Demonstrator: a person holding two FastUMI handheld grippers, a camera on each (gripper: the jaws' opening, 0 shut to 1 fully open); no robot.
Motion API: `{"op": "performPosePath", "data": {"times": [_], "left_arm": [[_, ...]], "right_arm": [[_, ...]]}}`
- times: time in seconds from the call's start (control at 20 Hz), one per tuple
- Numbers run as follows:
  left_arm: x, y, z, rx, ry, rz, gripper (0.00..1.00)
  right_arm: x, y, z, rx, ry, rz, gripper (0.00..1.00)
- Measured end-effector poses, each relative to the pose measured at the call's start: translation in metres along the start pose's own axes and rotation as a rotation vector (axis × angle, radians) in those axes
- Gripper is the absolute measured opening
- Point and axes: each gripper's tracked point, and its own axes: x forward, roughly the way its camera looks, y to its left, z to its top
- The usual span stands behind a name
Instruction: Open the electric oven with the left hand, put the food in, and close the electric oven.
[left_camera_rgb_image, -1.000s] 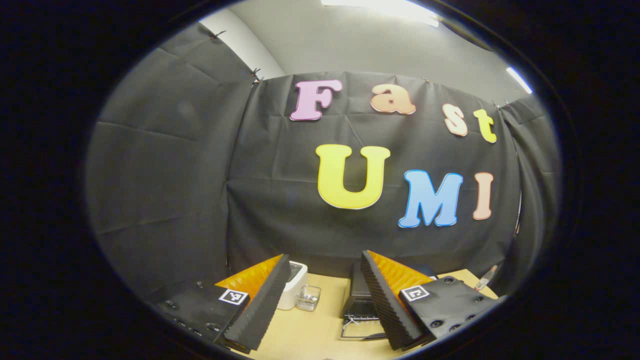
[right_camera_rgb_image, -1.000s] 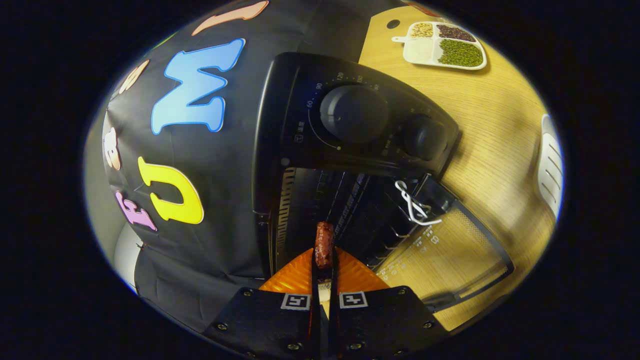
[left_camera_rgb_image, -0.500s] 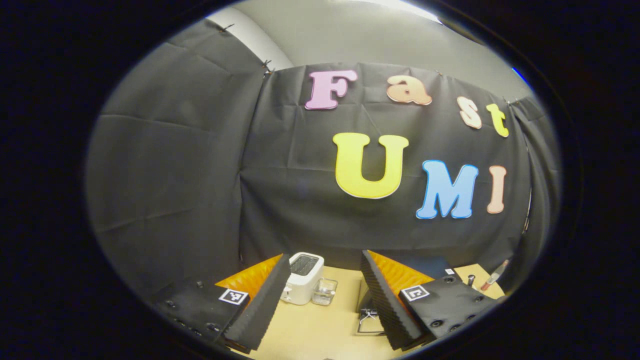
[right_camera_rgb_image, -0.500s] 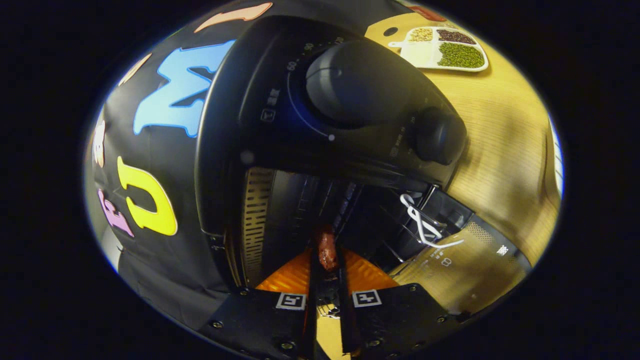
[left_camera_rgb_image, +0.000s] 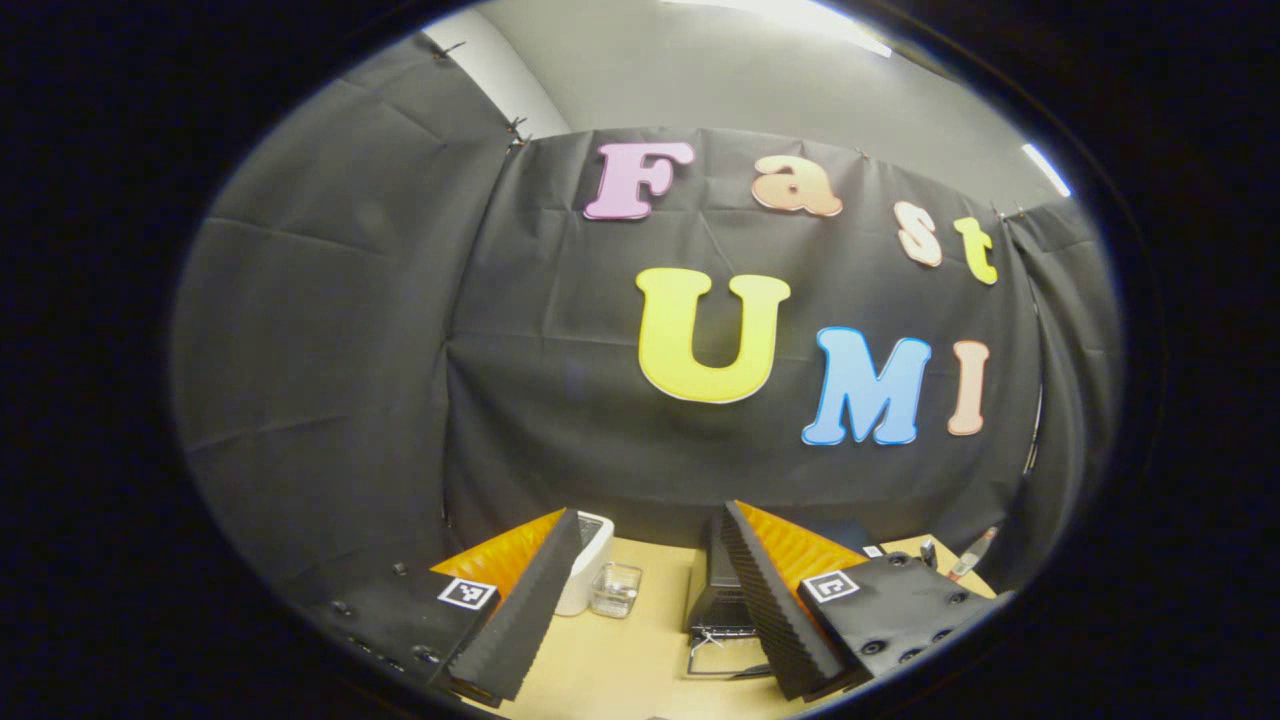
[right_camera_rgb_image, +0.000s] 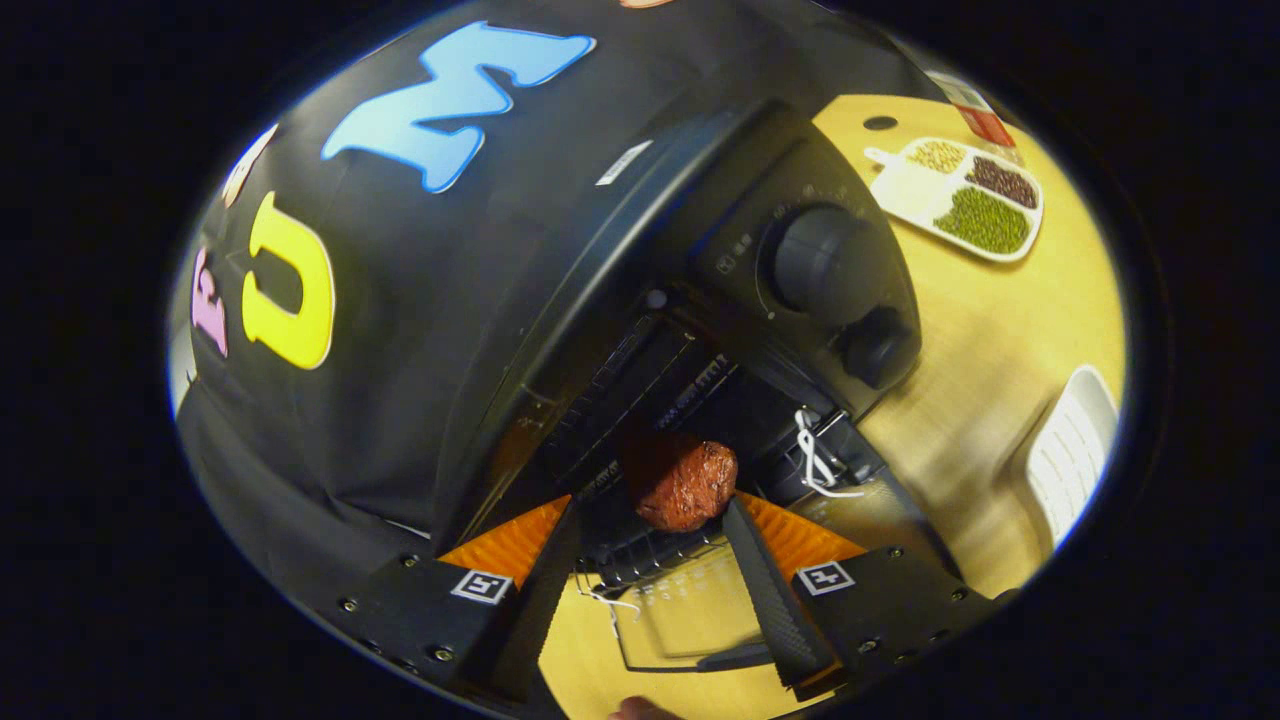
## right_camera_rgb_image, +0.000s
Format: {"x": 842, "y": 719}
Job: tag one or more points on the red-brown meat piece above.
{"x": 685, "y": 485}

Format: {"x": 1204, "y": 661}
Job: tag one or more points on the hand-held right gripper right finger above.
{"x": 775, "y": 600}

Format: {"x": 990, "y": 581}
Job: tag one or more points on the white ribbed plate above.
{"x": 1075, "y": 450}

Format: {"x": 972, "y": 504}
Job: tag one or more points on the black electric oven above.
{"x": 700, "y": 200}

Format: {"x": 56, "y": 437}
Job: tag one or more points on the black backdrop cloth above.
{"x": 400, "y": 300}

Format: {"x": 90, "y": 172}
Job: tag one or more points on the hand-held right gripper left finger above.
{"x": 530, "y": 610}

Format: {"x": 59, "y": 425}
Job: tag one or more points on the white divided bean tray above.
{"x": 960, "y": 200}

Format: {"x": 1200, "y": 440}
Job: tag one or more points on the clear plastic bottle red label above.
{"x": 985, "y": 120}

